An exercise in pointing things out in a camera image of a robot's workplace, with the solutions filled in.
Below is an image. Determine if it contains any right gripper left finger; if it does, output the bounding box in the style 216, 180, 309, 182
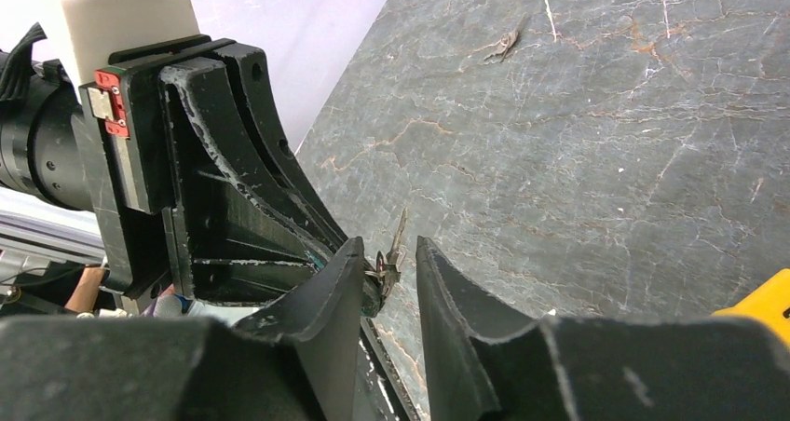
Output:
1, 238, 363, 420

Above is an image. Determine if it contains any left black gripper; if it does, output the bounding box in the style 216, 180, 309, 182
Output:
80, 34, 347, 306

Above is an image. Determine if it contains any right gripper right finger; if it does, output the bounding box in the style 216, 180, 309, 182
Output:
415, 237, 789, 420

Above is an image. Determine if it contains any metal key bunch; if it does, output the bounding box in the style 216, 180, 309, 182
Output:
365, 208, 408, 303

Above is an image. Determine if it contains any yellow black padlock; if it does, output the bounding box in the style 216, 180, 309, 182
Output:
713, 268, 789, 346

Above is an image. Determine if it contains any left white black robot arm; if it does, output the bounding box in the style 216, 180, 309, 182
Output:
1, 26, 347, 306

